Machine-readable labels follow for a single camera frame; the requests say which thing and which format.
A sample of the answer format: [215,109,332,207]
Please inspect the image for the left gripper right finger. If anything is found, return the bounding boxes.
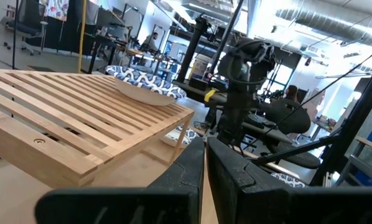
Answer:
[206,136,372,224]

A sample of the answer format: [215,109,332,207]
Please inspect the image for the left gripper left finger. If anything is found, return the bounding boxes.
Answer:
[35,136,205,224]

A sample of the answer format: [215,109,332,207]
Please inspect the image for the blue patterned paper bowl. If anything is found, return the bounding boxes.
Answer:
[271,172,307,189]
[105,64,187,107]

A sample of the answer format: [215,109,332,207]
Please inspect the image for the wooden slatted shelf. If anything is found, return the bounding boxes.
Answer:
[0,68,195,190]

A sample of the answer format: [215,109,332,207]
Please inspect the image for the person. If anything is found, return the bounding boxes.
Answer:
[140,31,159,52]
[264,84,312,135]

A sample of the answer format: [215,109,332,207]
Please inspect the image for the black upright pole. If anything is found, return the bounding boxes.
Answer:
[175,17,212,83]

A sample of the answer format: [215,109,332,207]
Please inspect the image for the black office chair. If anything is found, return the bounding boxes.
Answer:
[2,0,49,57]

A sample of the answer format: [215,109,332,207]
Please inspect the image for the colourful floral cloth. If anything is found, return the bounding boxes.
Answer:
[44,0,70,22]

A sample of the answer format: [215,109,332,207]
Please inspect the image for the black aluminium table frame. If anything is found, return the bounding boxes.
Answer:
[251,55,372,188]

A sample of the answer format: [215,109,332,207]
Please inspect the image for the yellow hanging cable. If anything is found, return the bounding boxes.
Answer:
[77,0,88,74]

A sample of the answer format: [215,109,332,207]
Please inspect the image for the silver ventilation duct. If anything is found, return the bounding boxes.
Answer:
[275,0,372,48]

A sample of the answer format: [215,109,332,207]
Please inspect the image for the black hanging cable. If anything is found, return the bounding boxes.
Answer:
[12,0,19,70]

